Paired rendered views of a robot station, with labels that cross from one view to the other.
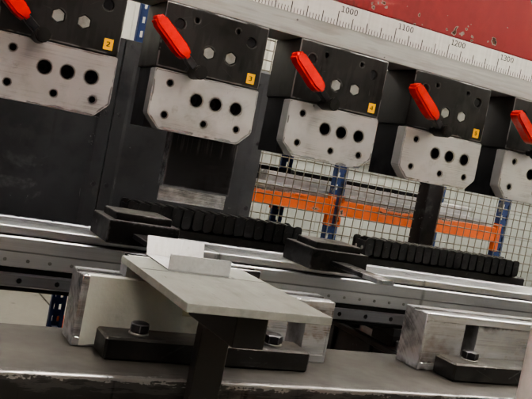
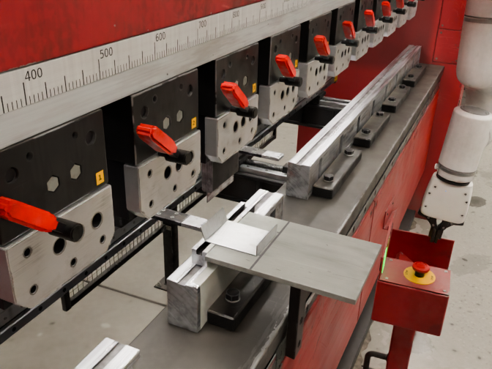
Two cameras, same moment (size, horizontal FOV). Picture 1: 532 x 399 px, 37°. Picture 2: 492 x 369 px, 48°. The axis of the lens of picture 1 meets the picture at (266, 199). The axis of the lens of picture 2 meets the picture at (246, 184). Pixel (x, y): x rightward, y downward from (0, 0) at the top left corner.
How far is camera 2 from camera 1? 0.83 m
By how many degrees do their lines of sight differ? 44
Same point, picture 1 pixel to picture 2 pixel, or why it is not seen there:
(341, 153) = (288, 105)
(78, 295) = (195, 302)
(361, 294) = not seen: hidden behind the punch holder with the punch
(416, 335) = (302, 180)
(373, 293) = not seen: hidden behind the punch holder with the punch
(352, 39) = (288, 19)
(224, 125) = (247, 132)
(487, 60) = not seen: outside the picture
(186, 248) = (218, 218)
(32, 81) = (164, 189)
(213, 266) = (271, 234)
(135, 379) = (274, 336)
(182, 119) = (231, 146)
